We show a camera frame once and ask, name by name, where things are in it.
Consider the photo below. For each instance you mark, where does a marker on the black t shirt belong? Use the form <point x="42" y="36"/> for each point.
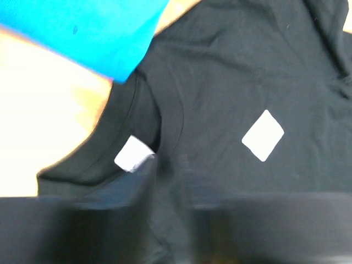
<point x="256" y="94"/>

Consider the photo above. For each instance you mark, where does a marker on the blue folded t shirt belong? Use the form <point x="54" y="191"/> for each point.
<point x="107" y="36"/>

